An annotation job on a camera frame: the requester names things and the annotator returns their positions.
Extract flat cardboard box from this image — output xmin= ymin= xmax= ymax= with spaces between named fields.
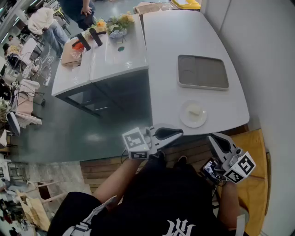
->
xmin=133 ymin=1 xmax=178 ymax=15

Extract orange object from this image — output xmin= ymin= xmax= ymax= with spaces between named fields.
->
xmin=71 ymin=40 xmax=85 ymax=51

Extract brown cardboard box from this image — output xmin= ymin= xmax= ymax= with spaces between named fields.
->
xmin=60 ymin=38 xmax=84 ymax=68

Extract person's black trousers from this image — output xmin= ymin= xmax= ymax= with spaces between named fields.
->
xmin=129 ymin=158 xmax=216 ymax=208

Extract wooden stool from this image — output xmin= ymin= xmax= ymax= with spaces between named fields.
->
xmin=27 ymin=180 xmax=68 ymax=204

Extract yellow flower bouquet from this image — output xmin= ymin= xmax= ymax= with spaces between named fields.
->
xmin=107 ymin=11 xmax=136 ymax=39

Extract pale food piece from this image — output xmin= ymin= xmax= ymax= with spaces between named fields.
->
xmin=188 ymin=105 xmax=201 ymax=117

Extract grey rectangular tray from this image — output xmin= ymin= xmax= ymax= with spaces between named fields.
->
xmin=177 ymin=54 xmax=230 ymax=91

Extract white grey shoulder strap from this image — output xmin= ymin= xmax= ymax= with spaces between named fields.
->
xmin=234 ymin=213 xmax=247 ymax=236

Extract small round white plate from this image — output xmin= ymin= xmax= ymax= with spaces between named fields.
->
xmin=179 ymin=99 xmax=208 ymax=129

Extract person's left forearm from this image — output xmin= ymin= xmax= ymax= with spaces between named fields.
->
xmin=93 ymin=158 xmax=144 ymax=211

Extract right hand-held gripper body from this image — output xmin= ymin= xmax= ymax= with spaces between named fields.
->
xmin=213 ymin=147 xmax=257 ymax=184

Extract white table with dark frame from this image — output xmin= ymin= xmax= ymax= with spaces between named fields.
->
xmin=51 ymin=34 xmax=94 ymax=97
xmin=89 ymin=13 xmax=150 ymax=118

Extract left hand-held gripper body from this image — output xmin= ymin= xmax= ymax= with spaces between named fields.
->
xmin=122 ymin=126 xmax=162 ymax=160

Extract small display device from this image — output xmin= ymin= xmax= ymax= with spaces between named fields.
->
xmin=200 ymin=158 xmax=222 ymax=183

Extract orange flower bouquet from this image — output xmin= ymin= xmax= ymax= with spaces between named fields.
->
xmin=90 ymin=18 xmax=108 ymax=34

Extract grey office chair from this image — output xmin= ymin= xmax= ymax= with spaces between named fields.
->
xmin=6 ymin=111 xmax=21 ymax=137

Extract person's black shoe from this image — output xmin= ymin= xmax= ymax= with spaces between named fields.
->
xmin=149 ymin=150 xmax=166 ymax=161
xmin=173 ymin=155 xmax=188 ymax=168

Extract person's right forearm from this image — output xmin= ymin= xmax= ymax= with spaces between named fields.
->
xmin=217 ymin=181 xmax=239 ymax=231

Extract yellow bin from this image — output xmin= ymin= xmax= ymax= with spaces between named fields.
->
xmin=171 ymin=0 xmax=201 ymax=11

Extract person's black t-shirt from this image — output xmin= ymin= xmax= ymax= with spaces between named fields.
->
xmin=47 ymin=184 xmax=251 ymax=236

